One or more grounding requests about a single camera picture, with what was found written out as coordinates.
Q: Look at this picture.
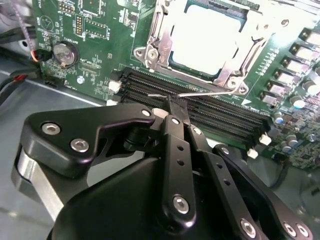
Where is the metal socket cover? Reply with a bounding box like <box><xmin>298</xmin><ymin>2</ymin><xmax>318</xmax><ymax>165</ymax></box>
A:
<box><xmin>146</xmin><ymin>0</ymin><xmax>276</xmax><ymax>88</ymax></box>

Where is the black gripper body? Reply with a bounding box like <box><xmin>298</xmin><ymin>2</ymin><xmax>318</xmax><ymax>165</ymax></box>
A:
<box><xmin>48</xmin><ymin>156</ymin><xmax>238</xmax><ymax>240</ymax></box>

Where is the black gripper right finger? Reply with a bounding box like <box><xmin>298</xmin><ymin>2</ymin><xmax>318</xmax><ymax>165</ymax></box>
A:
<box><xmin>178</xmin><ymin>99</ymin><xmax>314</xmax><ymax>240</ymax></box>

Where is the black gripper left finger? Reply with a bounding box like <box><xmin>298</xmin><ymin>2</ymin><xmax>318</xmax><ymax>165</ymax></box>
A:
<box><xmin>11</xmin><ymin>96</ymin><xmax>198</xmax><ymax>229</ymax></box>

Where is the silver CPU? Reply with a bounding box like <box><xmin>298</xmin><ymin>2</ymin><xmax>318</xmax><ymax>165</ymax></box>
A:
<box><xmin>169</xmin><ymin>3</ymin><xmax>247</xmax><ymax>77</ymax></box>

